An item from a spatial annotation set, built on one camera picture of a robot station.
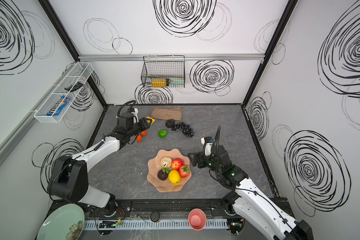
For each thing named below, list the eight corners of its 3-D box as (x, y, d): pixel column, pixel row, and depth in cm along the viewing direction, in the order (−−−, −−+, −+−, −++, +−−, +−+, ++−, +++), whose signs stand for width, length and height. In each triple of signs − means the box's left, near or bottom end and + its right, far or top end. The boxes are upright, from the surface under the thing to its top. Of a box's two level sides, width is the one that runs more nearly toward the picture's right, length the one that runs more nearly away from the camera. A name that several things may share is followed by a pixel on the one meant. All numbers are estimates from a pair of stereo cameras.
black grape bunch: (172, 130, 106) (172, 127, 103) (177, 122, 111) (177, 119, 108) (191, 138, 102) (191, 135, 99) (195, 130, 106) (196, 127, 103)
